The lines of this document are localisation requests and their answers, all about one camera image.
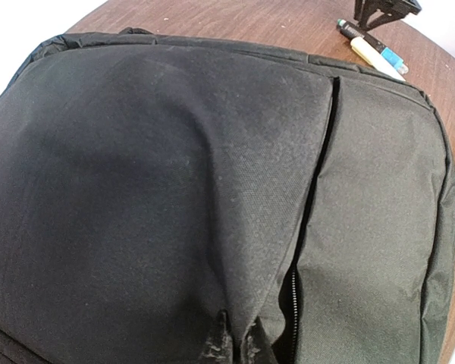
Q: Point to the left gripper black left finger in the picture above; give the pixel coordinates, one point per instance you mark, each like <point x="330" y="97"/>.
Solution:
<point x="220" y="346"/>

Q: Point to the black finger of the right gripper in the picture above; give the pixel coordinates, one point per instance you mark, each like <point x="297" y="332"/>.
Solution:
<point x="371" y="14"/>

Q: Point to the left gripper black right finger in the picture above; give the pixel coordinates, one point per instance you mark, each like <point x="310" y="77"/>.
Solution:
<point x="255" y="347"/>

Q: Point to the blue black marker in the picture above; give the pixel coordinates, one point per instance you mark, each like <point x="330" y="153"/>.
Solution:
<point x="352" y="31"/>

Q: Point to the black student backpack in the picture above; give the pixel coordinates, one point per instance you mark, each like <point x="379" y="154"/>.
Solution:
<point x="148" y="182"/>

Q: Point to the cream yellow highlighter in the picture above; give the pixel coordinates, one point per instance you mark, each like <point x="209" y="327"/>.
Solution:
<point x="372" y="57"/>

